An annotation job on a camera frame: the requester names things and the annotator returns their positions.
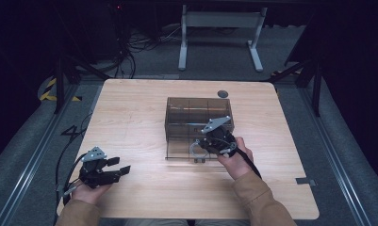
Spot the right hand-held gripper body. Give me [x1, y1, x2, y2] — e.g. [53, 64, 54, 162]
[200, 115, 238, 158]

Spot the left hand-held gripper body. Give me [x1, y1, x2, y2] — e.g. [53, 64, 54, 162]
[78, 146, 112, 189]

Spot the transparent brown drawer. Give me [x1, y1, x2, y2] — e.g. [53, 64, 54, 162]
[164, 137, 224, 164]

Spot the transparent brown drawer organizer box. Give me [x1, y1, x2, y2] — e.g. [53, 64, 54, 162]
[164, 96, 235, 144]

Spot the person's left hand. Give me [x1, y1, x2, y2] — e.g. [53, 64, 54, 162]
[71, 180, 113, 205]

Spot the person's right hand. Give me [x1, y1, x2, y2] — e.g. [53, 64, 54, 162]
[217, 137, 255, 181]

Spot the black metal stand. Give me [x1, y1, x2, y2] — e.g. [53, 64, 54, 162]
[269, 56, 323, 118]
[53, 54, 111, 115]

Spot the grey tape piece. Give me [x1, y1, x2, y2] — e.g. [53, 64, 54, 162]
[295, 177, 317, 186]

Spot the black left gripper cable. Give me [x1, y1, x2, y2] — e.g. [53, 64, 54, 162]
[53, 147, 88, 226]

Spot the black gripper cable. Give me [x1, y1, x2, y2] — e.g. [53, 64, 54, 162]
[235, 144, 263, 181]
[53, 147, 88, 226]

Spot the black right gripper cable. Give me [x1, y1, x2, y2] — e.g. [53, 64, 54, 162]
[235, 144, 263, 181]

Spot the grey floor rail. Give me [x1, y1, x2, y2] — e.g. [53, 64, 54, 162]
[0, 84, 81, 226]
[298, 88, 372, 226]

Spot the bundle of black floor cables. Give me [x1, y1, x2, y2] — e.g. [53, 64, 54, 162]
[112, 23, 185, 79]

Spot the white metal desk frame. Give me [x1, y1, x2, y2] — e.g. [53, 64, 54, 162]
[177, 4, 269, 73]

